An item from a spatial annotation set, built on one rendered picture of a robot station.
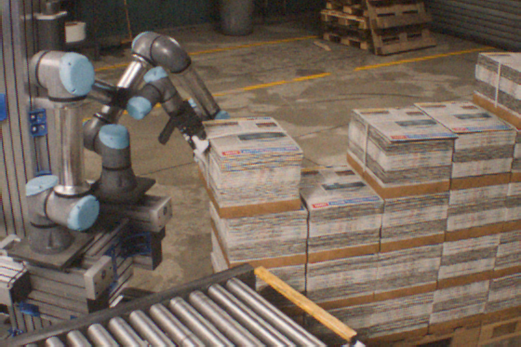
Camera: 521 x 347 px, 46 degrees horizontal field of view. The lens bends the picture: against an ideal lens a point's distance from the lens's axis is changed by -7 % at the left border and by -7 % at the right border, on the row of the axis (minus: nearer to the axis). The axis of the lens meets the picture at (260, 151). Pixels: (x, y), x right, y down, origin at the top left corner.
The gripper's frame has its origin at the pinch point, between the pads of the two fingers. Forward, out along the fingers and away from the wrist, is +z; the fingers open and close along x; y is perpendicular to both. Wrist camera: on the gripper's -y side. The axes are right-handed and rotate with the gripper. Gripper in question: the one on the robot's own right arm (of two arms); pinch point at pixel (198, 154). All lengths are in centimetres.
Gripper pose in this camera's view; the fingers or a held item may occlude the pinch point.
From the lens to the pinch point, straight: 237.4
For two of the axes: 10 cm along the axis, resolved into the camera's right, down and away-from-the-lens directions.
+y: 8.5, -5.3, 0.3
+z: 4.6, 7.7, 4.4
